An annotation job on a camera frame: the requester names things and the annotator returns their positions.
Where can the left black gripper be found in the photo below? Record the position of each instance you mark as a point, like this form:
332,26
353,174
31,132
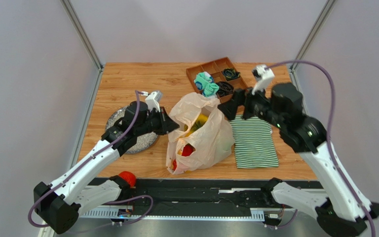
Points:
167,124

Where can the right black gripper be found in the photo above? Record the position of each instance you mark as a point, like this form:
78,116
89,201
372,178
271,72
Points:
246,105

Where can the yellow banana bunch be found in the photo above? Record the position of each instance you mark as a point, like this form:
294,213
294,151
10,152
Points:
200,121

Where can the red bell pepper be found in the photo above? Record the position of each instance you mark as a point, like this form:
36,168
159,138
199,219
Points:
187,150

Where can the translucent beige plastic bag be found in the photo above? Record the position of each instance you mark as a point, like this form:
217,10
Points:
212,142

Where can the red orange peach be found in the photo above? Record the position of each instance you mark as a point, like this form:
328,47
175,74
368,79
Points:
129,177

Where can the small red orange fruit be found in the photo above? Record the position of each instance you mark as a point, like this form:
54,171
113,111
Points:
174,165

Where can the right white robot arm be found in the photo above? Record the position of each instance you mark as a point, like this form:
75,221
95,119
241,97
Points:
345,211

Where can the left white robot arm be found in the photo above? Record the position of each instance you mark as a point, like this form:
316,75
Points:
60,203

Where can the grey fruit plate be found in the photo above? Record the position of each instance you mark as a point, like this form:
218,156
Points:
143,142

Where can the brown compartment tray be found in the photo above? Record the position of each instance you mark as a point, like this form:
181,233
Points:
216,79

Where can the black yellow sock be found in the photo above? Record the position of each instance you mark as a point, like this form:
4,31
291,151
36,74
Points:
230,74

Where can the mint green sock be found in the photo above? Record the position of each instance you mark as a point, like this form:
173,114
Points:
204,82

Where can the green striped cloth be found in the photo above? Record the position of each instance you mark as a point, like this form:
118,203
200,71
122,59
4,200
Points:
254,146

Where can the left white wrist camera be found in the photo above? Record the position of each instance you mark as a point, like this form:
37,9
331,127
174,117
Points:
152,100

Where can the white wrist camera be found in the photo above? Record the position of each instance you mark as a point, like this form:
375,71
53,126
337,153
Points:
152,100
263,76

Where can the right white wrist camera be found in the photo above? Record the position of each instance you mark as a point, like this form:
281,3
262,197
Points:
263,76

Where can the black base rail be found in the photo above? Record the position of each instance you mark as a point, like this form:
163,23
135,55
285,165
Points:
211,199

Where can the right aluminium frame post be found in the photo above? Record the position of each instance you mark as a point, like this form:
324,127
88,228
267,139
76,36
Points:
318,24

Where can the aluminium frame post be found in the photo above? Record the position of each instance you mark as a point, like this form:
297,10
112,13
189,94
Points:
74,18
318,24

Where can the left aluminium frame post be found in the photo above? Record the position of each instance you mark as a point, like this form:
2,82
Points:
74,18

